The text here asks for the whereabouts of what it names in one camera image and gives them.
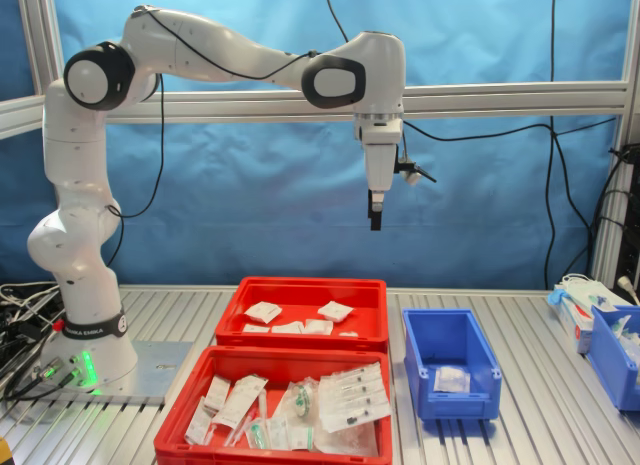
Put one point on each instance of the green-tipped packaged syringe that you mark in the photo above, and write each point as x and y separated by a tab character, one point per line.
257	432

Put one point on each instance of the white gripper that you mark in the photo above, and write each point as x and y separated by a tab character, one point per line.
380	155

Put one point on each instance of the yellow black object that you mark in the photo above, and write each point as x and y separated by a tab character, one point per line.
4	452

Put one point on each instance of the clear syringe with pink cap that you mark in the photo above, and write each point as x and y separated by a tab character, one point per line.
239	432

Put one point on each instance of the blue backdrop sheet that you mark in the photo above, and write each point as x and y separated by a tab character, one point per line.
250	185

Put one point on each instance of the red plastic box with bandages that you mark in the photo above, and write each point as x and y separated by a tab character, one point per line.
300	292

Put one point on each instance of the small white paper pack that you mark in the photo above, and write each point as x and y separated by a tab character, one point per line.
217	391
197	425

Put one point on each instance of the white packaged bandage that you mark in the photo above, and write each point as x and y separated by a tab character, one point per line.
452	380
255	329
336	310
318	327
262	311
286	328
348	333

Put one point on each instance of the red plastic box with syringes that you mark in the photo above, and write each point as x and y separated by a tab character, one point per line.
172	437

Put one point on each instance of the clear plastic bag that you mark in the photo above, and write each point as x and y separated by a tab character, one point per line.
350	442

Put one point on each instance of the white cardboard dispenser box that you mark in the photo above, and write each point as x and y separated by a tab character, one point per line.
575	327

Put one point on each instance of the clear plastic syringe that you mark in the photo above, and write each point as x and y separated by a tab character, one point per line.
263	410

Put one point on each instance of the strip of needle blister packs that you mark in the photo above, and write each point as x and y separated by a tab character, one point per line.
355	395

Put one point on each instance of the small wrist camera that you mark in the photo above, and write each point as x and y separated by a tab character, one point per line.
411	174

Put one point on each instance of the clear packs in blue bin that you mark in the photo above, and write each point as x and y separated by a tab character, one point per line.
625	335

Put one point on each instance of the aluminium profile frame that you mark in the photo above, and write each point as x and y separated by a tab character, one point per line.
450	97

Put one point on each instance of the teal striped syringe pack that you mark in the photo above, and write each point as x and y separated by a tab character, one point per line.
301	439

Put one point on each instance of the clear packaged green-white filter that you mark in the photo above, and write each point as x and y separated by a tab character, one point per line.
300	397

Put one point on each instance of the blue storage bin with packs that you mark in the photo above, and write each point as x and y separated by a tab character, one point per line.
607	365

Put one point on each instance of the blue plastic bin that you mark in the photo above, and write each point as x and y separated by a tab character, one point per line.
450	330

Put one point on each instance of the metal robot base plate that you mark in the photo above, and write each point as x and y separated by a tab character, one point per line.
160	370

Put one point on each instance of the large white syringe paper pack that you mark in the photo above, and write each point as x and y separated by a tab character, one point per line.
240	400

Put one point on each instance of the white green printed pack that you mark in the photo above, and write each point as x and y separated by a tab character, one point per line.
278	435

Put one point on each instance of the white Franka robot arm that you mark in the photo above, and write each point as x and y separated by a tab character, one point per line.
200	45

